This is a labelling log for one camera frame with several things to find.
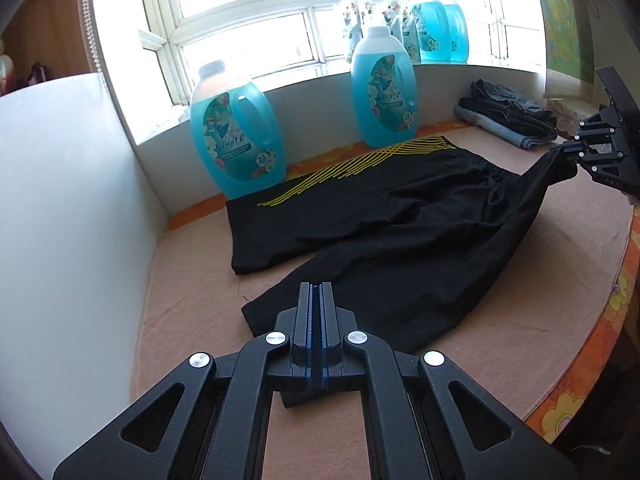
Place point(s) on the folded dark clothes stack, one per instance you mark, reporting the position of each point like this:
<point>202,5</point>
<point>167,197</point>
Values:
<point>505,113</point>

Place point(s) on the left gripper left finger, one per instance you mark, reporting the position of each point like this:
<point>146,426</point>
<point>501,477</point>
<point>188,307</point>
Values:
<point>208,418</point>

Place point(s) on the black pants yellow stripes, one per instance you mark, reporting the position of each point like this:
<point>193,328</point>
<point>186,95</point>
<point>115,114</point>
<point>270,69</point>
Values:
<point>410,237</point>

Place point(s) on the blue detergent bottle middle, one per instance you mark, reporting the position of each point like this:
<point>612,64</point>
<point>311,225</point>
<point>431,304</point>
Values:
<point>384,89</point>

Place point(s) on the white window frame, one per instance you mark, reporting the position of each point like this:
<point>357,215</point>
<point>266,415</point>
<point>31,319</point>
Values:
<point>282,41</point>

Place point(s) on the blue detergent bottles on sill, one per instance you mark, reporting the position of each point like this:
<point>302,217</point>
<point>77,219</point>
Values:
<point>443,36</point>

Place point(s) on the refill pouches on sill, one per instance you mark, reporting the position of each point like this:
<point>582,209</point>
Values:
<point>375,25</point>

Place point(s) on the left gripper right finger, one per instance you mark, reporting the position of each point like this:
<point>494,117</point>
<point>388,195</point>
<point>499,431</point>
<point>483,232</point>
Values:
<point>424,417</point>

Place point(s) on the blue detergent bottle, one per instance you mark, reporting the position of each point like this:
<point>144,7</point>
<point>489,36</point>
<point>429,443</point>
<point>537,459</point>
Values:
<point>235,131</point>
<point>384,89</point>

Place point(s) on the blue detergent bottle left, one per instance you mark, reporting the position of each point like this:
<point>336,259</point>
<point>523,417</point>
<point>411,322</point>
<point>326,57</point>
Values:
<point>235,131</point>

